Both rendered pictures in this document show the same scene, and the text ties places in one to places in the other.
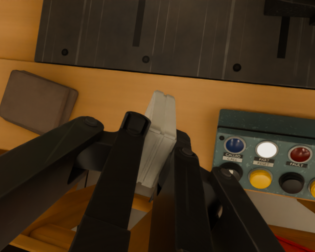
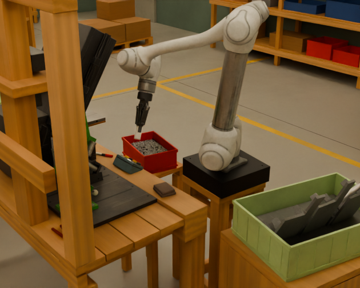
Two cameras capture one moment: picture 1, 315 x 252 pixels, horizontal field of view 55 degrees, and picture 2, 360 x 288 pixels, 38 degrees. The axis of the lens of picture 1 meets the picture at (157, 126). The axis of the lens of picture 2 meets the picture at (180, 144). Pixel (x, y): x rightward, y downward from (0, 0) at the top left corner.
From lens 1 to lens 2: 2.58 m
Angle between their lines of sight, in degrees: 76
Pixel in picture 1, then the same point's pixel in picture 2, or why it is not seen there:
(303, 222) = (138, 261)
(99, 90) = (148, 187)
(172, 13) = (118, 188)
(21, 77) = (161, 190)
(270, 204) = (144, 274)
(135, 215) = not seen: outside the picture
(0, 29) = (159, 212)
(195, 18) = (115, 185)
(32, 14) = (147, 210)
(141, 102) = (142, 182)
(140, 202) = not seen: hidden behind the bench
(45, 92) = (159, 186)
